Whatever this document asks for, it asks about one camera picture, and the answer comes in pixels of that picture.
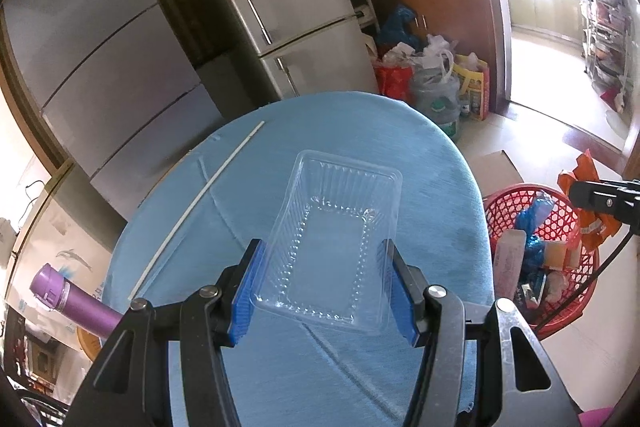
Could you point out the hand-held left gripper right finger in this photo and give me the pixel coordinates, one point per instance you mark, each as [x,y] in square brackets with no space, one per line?
[402,297]

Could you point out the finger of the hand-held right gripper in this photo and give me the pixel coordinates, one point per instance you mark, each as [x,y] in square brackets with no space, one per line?
[605,197]

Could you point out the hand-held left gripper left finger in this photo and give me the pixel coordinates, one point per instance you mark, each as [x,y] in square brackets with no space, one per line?
[246,297]

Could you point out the orange snack wrapper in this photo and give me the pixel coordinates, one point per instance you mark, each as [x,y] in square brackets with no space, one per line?
[582,172]

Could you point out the blue plastic bag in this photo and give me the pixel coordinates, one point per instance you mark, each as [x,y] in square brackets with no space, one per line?
[397,27]
[532,219]

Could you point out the clear plastic tray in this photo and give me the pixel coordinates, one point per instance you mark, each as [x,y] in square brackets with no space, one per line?
[335,242]

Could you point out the red plastic basket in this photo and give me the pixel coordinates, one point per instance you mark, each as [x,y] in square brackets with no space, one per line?
[505,207]

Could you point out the white tissue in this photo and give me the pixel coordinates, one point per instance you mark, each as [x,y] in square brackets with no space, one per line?
[555,289]

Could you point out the white cardboard box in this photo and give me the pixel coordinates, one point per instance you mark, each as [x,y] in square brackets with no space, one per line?
[507,264]

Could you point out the long white stick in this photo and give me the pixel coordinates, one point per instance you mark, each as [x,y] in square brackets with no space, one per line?
[200,202]

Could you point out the flat cardboard piece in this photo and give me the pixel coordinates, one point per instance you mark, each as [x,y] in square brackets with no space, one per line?
[495,169]

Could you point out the blue tablecloth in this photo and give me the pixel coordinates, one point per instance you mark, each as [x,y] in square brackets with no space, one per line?
[250,157]

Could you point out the metal storage rack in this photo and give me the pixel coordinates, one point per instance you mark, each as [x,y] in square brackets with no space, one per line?
[607,42]

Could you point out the round wooden basin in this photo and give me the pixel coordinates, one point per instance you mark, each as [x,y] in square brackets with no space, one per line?
[92,343]

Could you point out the yellow shopping bag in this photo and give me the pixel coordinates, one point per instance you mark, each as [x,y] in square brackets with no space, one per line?
[472,89]

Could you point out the purple thermos bottle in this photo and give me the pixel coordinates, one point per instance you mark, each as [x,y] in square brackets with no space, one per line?
[70,302]

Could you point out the red bag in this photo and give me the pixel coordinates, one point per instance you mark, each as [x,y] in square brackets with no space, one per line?
[395,77]

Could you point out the person's magenta clothing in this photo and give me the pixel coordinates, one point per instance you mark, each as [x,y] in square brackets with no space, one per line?
[602,418]

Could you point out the white plastic bag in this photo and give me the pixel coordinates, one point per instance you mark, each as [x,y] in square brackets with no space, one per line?
[435,54]

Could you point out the wooden cabinet with shelves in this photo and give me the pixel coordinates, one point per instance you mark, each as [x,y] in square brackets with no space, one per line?
[450,7]

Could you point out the grey three-door refrigerator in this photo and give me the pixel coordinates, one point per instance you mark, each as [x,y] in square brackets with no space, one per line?
[100,57]

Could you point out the small white rack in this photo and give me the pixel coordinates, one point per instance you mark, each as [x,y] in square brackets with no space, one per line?
[362,9]

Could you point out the silver two-door refrigerator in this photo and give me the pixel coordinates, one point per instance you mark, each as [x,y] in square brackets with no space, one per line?
[280,7]

